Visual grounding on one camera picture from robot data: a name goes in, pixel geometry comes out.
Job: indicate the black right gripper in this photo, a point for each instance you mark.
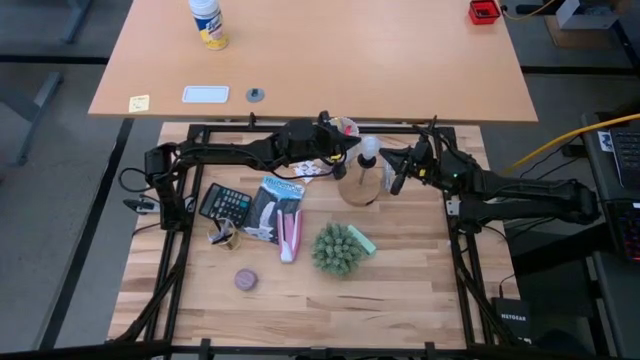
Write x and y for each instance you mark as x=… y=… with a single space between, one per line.
x=429 y=160

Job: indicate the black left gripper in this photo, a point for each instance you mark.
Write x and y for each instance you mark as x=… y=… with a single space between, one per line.
x=335 y=142

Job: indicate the wooden lamp with black socket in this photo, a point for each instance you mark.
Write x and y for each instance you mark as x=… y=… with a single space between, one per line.
x=360 y=187

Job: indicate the white lightbulb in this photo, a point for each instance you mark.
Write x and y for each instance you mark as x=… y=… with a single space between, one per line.
x=370 y=146

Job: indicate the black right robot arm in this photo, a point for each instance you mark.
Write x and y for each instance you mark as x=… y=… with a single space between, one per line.
x=525 y=197

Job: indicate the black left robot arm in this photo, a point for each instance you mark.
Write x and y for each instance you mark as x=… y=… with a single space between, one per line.
x=225 y=150

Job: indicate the pink marker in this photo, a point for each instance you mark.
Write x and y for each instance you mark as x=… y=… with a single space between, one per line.
x=348 y=131

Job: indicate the white cup with pens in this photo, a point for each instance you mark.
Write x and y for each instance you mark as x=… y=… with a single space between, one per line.
x=352 y=125

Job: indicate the white sticker sheet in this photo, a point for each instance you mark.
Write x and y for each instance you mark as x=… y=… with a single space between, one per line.
x=307 y=171

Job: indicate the mint green stapler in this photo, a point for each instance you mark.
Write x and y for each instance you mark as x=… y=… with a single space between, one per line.
x=366 y=242

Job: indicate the blue black booklet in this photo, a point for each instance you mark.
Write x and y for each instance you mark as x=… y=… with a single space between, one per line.
x=275 y=210

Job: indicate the green plant in grey pot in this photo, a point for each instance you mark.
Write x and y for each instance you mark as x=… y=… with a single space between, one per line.
x=336 y=250

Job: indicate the pink white handheld device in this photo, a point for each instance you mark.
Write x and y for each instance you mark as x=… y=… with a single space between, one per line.
x=290 y=235

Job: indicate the beige table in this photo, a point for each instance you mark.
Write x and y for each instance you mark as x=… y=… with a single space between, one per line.
x=325 y=60

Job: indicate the black calculator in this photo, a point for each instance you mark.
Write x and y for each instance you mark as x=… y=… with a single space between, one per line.
x=225 y=204

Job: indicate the dark pen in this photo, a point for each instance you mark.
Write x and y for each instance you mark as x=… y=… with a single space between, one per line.
x=227 y=235
x=217 y=226

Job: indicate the purple patterned jar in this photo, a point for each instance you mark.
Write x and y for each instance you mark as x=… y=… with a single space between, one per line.
x=246 y=280

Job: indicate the white card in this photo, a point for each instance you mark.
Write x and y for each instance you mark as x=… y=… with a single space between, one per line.
x=205 y=94

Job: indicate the red box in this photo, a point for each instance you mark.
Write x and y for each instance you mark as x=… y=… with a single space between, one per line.
x=484 y=11

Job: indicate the black Netgear router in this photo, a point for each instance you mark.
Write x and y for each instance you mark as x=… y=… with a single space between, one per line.
x=512 y=320

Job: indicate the Lysol wipes canister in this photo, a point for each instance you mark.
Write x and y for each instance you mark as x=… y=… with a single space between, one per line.
x=210 y=25

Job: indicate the white label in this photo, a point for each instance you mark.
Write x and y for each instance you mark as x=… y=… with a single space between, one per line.
x=605 y=141

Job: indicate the yellow sticky note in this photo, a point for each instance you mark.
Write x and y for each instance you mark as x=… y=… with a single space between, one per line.
x=139 y=103

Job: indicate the brown cardboard sheet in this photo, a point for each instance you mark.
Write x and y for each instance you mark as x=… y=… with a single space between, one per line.
x=590 y=37

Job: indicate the grey white box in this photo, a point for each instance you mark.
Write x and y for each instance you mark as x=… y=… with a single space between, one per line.
x=585 y=15

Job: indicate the grey table leg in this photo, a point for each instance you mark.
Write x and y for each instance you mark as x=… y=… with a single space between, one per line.
x=30 y=120
x=75 y=20

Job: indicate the silver bracket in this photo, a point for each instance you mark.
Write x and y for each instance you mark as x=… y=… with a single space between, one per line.
x=453 y=207

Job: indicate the black metal frame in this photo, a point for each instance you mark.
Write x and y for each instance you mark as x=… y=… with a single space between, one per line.
x=470 y=280

